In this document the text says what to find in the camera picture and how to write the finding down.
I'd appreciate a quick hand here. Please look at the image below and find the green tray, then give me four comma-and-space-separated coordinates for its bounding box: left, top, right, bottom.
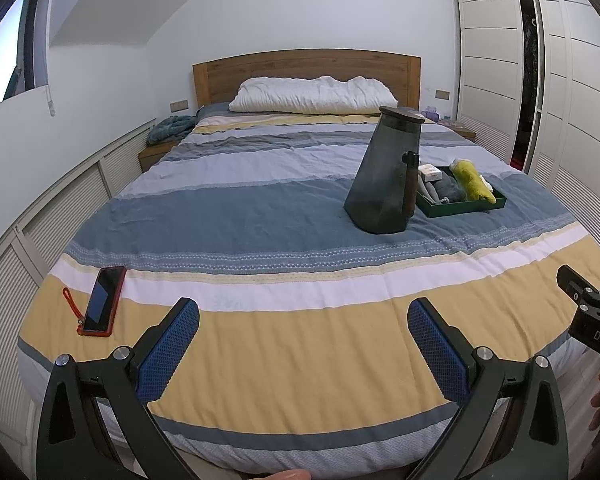
415, 165, 508, 219

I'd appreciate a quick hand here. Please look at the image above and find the white pillow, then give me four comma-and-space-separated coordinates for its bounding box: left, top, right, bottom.
228, 76, 398, 116

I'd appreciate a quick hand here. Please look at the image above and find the white wardrobe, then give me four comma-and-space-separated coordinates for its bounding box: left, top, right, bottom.
450, 0, 600, 261

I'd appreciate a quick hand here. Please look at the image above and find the light grey cloth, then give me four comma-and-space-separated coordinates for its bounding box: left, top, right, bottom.
417, 175, 441, 206

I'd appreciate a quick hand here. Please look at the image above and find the wooden headboard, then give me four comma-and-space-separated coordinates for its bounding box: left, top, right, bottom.
192, 49, 422, 111

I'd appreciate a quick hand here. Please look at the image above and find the smartphone in red case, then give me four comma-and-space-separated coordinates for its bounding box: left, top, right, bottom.
76, 266, 128, 337

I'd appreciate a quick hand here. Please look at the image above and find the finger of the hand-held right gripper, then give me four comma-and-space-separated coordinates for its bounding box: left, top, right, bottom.
556, 265, 600, 311

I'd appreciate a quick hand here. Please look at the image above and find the yellow towel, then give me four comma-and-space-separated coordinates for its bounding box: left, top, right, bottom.
452, 158, 497, 204

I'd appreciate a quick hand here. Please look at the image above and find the red wrist strap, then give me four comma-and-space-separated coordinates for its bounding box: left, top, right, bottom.
62, 287, 86, 323

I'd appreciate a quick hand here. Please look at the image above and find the dark smoked pitcher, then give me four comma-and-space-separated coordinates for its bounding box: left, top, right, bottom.
343, 106, 426, 235

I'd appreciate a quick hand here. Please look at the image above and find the window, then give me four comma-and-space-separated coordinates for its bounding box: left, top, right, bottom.
0, 0, 56, 113

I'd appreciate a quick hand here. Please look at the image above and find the white louvered wall cabinet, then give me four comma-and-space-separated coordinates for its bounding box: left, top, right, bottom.
0, 119, 157, 461

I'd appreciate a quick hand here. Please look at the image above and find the bed with striped bedspread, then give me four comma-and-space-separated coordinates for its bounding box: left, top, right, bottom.
15, 102, 600, 473

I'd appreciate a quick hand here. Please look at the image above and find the dark grey towel blue edge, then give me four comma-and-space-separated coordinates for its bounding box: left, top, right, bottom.
435, 169, 468, 202

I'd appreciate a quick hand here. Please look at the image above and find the person's left hand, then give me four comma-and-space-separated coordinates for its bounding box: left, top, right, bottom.
247, 469, 312, 480

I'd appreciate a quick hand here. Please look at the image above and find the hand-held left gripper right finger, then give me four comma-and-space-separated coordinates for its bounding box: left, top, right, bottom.
406, 297, 570, 480

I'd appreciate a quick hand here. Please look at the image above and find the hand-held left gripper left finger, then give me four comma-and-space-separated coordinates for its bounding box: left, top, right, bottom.
36, 297, 201, 480

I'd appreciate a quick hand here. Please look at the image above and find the teal knitted blanket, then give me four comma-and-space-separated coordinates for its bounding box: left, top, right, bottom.
146, 115, 197, 145

